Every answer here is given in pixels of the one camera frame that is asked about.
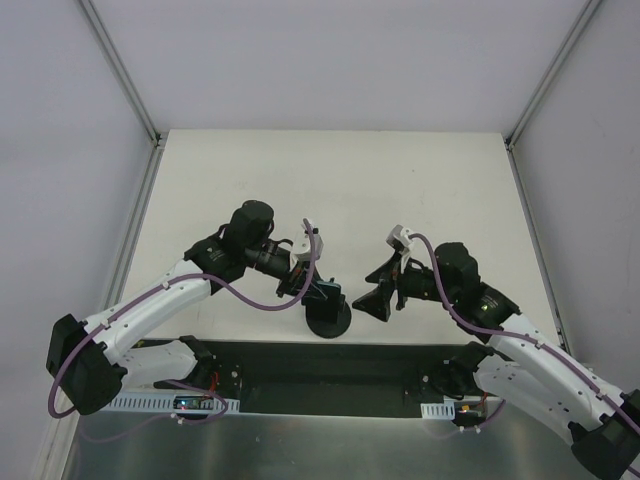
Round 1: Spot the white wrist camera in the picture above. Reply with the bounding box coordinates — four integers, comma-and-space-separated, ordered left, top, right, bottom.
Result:
289, 218, 324, 266
386, 224, 414, 271

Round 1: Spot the right white cable duct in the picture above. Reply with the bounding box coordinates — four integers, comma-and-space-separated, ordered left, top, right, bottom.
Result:
420, 401, 456, 421

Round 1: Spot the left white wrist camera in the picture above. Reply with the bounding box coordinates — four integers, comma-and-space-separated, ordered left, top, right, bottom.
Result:
289, 218, 324, 266

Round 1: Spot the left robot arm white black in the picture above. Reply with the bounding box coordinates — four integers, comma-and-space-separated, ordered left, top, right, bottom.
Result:
46, 200, 345, 419

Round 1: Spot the black smartphone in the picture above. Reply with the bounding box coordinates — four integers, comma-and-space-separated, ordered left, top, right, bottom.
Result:
302, 282, 344, 326

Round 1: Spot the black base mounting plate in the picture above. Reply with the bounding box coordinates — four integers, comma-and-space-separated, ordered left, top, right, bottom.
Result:
134, 337, 521, 417

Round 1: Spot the left aluminium corner post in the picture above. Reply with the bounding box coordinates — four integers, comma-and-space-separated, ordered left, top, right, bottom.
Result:
76, 0, 163, 146

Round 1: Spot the right aluminium corner post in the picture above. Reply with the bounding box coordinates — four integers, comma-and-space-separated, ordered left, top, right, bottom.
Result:
503, 0, 606, 149

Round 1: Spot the black phone stand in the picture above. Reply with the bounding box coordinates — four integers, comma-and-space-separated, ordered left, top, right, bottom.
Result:
305, 294, 352, 339

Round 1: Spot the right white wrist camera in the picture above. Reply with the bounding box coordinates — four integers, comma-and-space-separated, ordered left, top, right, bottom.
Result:
386, 224, 414, 271

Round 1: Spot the aluminium corner post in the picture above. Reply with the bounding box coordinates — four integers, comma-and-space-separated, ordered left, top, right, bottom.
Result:
503, 0, 606, 149
76, 0, 163, 146

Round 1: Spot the left white cable duct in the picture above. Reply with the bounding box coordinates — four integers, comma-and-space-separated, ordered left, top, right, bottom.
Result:
102, 392, 240, 415

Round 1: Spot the white cable duct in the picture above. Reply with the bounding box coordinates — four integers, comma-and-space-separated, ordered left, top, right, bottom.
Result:
102, 392, 240, 415
420, 401, 456, 421

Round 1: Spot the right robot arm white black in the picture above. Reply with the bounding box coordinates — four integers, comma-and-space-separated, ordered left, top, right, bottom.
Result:
353, 241, 639, 479

